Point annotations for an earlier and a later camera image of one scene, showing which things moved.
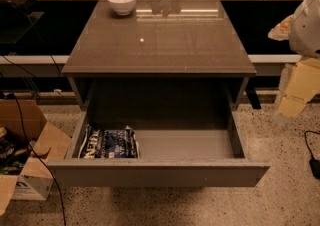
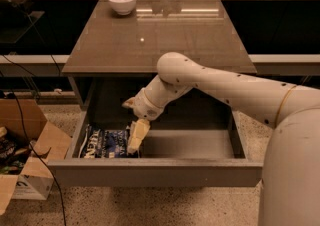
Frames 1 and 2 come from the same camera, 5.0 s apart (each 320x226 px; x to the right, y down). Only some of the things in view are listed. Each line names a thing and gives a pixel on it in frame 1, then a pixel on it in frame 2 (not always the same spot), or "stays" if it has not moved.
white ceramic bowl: x=122 y=2 stays
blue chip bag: x=109 y=144 stays
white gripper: x=307 y=31 to x=145 y=106
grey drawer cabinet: x=164 y=46 stays
